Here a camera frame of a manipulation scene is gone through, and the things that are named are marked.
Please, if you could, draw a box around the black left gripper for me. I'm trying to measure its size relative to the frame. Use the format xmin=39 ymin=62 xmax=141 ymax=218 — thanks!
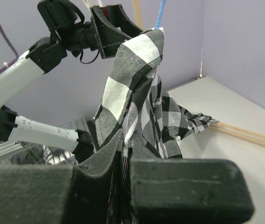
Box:
xmin=90 ymin=4 xmax=143 ymax=58

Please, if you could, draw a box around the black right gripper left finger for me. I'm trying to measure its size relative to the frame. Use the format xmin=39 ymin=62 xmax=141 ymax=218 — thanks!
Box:
xmin=0 ymin=135 xmax=124 ymax=224

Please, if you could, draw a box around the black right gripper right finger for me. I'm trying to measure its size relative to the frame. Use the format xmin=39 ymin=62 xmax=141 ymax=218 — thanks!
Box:
xmin=130 ymin=158 xmax=254 ymax=224

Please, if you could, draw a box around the blue wire hanger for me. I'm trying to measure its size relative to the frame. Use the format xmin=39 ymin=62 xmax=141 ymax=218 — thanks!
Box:
xmin=155 ymin=0 xmax=166 ymax=29

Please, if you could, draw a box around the black white checked shirt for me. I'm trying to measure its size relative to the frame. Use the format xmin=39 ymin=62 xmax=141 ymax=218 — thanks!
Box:
xmin=92 ymin=28 xmax=214 ymax=224

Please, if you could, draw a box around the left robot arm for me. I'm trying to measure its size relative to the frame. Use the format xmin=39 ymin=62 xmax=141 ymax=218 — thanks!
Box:
xmin=0 ymin=0 xmax=113 ymax=128

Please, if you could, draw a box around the wooden clothes rack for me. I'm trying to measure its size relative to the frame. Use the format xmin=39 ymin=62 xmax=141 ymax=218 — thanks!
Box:
xmin=132 ymin=0 xmax=265 ymax=147

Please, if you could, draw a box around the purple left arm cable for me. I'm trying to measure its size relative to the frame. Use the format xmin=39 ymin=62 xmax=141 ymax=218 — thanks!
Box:
xmin=0 ymin=0 xmax=18 ymax=87

